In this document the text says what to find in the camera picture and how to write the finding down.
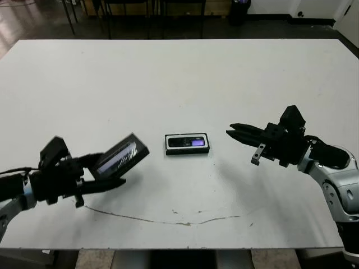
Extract black trash bin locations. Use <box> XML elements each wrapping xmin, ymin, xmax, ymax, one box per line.
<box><xmin>228</xmin><ymin>0</ymin><xmax>251</xmax><ymax>26</ymax></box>

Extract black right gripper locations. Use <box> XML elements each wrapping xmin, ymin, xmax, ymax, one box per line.
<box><xmin>225</xmin><ymin>122</ymin><xmax>310</xmax><ymax>169</ymax></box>

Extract black box white inlay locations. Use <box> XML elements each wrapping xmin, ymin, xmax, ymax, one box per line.
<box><xmin>164</xmin><ymin>133</ymin><xmax>210</xmax><ymax>156</ymax></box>

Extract glossy black box lid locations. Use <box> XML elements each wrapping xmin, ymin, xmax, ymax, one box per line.
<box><xmin>91</xmin><ymin>133</ymin><xmax>150</xmax><ymax>180</ymax></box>

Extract wooden crate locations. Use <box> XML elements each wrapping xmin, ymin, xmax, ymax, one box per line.
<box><xmin>204</xmin><ymin>0</ymin><xmax>229</xmax><ymax>16</ymax></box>

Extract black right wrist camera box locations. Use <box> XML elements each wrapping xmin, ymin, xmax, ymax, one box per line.
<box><xmin>278</xmin><ymin>105</ymin><xmax>306</xmax><ymax>131</ymax></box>

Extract white door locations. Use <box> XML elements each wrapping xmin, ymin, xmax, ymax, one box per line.
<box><xmin>335</xmin><ymin>0</ymin><xmax>359</xmax><ymax>30</ymax></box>

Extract black camera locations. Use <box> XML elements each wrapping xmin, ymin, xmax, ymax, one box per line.
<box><xmin>168</xmin><ymin>136</ymin><xmax>205</xmax><ymax>148</ymax></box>

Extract grey chair black legs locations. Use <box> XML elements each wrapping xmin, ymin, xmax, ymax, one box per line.
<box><xmin>61</xmin><ymin>0</ymin><xmax>78</xmax><ymax>36</ymax></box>

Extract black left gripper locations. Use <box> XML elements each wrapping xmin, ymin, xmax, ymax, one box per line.
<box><xmin>29</xmin><ymin>152</ymin><xmax>127</xmax><ymax>208</ymax></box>

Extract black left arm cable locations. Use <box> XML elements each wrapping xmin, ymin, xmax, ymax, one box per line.
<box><xmin>0</xmin><ymin>167</ymin><xmax>39</xmax><ymax>176</ymax></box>

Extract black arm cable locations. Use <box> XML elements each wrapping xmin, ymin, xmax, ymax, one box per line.
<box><xmin>0</xmin><ymin>167</ymin><xmax>39</xmax><ymax>176</ymax></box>
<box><xmin>304</xmin><ymin>134</ymin><xmax>332</xmax><ymax>146</ymax></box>

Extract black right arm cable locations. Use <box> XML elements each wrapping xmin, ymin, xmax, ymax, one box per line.
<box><xmin>304</xmin><ymin>134</ymin><xmax>332</xmax><ymax>146</ymax></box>

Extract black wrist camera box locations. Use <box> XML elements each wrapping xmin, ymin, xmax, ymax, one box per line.
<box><xmin>39</xmin><ymin>136</ymin><xmax>71</xmax><ymax>170</ymax></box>
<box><xmin>278</xmin><ymin>105</ymin><xmax>306</xmax><ymax>131</ymax></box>

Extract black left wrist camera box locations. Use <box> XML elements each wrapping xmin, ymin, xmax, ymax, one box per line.
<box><xmin>39</xmin><ymin>136</ymin><xmax>71</xmax><ymax>170</ymax></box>

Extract robot lower body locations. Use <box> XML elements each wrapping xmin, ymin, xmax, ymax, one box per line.
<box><xmin>112</xmin><ymin>248</ymin><xmax>250</xmax><ymax>269</ymax></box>

